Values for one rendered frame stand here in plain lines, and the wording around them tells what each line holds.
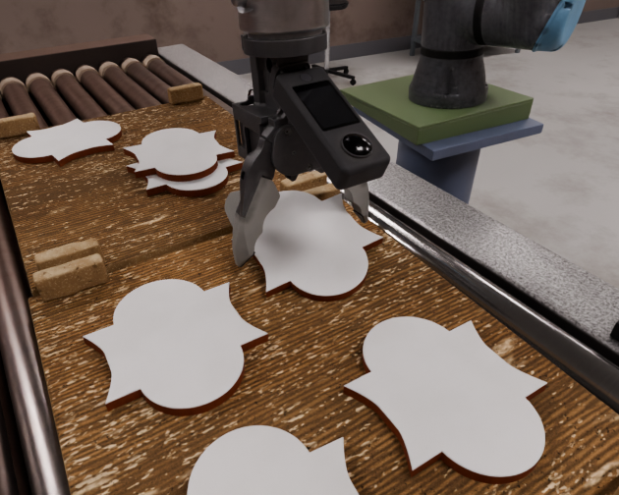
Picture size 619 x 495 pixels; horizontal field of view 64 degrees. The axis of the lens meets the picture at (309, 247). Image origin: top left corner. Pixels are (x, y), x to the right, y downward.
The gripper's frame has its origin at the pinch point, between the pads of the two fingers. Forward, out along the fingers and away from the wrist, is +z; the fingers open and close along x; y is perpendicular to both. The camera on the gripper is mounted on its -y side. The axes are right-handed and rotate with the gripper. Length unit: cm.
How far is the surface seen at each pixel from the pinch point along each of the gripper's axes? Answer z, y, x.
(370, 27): 37, 337, -265
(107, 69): -6, 82, 2
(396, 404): 2.0, -19.2, 4.5
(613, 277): 91, 40, -159
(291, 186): -2.5, 9.4, -3.4
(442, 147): 5.2, 22.5, -40.7
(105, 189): -1.5, 25.0, 14.7
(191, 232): 0.0, 10.4, 8.9
